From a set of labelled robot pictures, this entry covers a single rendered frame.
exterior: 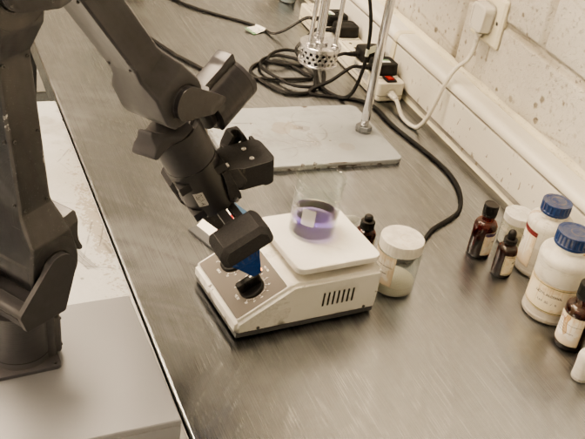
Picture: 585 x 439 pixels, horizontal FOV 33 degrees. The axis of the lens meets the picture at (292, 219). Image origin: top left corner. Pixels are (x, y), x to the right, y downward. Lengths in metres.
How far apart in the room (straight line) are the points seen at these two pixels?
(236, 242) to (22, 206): 0.25
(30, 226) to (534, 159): 0.88
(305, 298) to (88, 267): 0.29
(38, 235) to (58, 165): 0.62
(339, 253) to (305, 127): 0.49
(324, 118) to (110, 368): 0.86
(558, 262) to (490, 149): 0.38
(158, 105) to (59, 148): 0.61
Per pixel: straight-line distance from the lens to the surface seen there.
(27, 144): 0.84
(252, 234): 1.01
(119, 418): 0.90
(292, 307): 1.18
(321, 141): 1.62
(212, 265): 1.24
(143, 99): 0.95
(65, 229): 0.89
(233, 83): 1.04
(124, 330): 0.99
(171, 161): 1.01
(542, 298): 1.32
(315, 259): 1.19
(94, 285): 1.25
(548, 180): 1.51
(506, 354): 1.27
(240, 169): 1.05
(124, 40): 0.89
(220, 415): 1.08
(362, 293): 1.23
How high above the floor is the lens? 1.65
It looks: 32 degrees down
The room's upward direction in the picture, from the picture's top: 10 degrees clockwise
